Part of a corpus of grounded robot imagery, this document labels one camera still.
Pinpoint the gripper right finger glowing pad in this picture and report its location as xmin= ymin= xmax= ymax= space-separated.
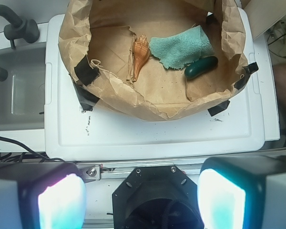
xmin=197 ymin=156 xmax=286 ymax=229

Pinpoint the grey toy faucet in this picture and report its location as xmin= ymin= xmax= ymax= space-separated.
xmin=0 ymin=4 xmax=40 ymax=82

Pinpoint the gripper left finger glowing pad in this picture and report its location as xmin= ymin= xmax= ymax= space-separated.
xmin=0 ymin=162 xmax=86 ymax=229

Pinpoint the crumpled brown paper bag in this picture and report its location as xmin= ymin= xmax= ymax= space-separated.
xmin=59 ymin=0 xmax=250 ymax=121

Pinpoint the teal terry cloth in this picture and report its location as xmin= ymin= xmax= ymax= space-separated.
xmin=149 ymin=25 xmax=214 ymax=70

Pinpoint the orange conch shell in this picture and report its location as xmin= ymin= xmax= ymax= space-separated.
xmin=133 ymin=34 xmax=150 ymax=82

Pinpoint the black cable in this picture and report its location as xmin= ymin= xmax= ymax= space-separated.
xmin=0 ymin=133 xmax=65 ymax=163

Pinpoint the dark green toy cucumber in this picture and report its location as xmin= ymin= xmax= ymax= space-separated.
xmin=184 ymin=56 xmax=218 ymax=79

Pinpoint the grey toy sink basin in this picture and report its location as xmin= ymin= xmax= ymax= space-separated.
xmin=0 ymin=42 xmax=46 ymax=131

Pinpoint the aluminium extrusion rail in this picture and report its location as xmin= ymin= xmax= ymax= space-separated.
xmin=75 ymin=158 xmax=205 ymax=183

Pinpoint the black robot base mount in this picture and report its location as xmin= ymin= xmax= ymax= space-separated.
xmin=112 ymin=166 xmax=204 ymax=229

